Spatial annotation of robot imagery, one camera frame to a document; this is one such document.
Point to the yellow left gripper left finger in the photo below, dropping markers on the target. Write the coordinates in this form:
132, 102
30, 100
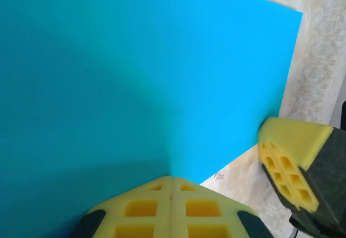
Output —
140, 194

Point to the teal cloth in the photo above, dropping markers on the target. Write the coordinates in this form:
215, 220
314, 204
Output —
108, 73

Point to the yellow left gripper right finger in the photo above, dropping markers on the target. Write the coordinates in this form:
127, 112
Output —
205, 197

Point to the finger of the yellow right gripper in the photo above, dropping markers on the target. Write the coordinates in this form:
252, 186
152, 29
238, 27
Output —
294, 140

